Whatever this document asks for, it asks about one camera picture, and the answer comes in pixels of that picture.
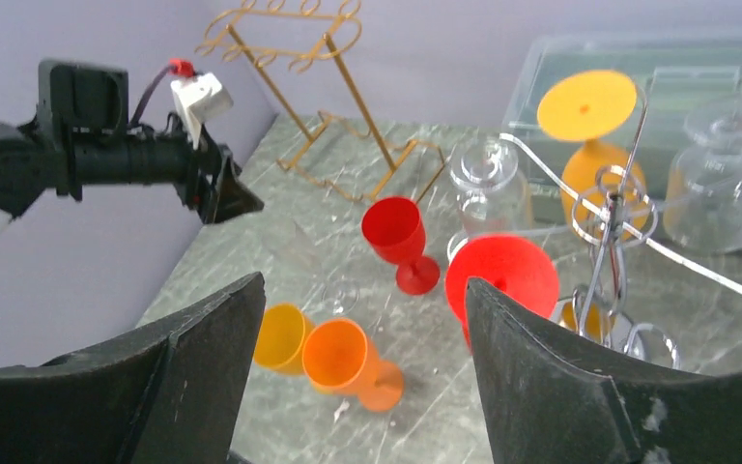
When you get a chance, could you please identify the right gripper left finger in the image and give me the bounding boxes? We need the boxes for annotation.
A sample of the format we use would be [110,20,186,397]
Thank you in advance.
[0,273,266,463]

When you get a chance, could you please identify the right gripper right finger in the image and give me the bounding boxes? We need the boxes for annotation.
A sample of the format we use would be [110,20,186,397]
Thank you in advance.
[466,278,742,463]

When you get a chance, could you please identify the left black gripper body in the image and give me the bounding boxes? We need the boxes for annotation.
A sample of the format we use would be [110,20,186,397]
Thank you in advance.
[179,144,241,224]

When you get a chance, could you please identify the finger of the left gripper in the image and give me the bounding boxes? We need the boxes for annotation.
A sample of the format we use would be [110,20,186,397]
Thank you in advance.
[204,162,265,224]

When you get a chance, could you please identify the tall clear flute glass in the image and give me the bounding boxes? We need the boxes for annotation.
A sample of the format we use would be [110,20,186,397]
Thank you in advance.
[261,214,359,315]

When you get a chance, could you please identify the red goblet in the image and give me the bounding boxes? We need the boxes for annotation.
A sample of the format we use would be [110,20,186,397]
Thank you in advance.
[444,234,559,345]
[360,196,440,296]

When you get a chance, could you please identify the silver wire glass rack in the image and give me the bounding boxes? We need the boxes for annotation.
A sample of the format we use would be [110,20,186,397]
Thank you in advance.
[491,133,742,375]

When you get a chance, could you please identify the clear stemless glass front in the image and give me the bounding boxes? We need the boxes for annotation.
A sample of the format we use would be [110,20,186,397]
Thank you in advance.
[449,136,533,238]

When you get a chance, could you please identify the yellow goblet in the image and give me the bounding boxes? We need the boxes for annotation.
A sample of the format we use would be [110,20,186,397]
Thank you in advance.
[253,303,316,376]
[536,70,638,207]

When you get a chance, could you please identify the clear ribbed wine glass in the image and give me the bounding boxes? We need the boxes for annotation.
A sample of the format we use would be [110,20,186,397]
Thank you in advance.
[662,96,742,254]

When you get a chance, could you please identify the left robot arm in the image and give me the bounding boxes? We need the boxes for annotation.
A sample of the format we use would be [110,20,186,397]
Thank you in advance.
[0,59,264,234]

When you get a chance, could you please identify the red goblet back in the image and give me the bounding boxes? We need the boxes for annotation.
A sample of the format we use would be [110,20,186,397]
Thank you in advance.
[360,196,440,296]

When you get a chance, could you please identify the orange goblet centre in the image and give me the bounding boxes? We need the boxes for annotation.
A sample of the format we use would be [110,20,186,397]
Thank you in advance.
[301,318,405,413]

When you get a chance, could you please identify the clear plastic storage box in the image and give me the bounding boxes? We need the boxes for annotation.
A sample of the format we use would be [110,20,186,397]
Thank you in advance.
[501,29,742,199]

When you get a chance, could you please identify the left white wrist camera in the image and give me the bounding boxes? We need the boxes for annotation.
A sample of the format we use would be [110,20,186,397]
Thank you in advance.
[170,72,234,150]

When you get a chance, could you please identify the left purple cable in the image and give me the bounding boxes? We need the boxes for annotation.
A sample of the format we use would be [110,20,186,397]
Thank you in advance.
[128,58,196,130]

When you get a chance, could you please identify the gold wire glass rack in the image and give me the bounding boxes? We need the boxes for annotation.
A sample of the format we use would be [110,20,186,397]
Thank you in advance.
[195,1,446,204]

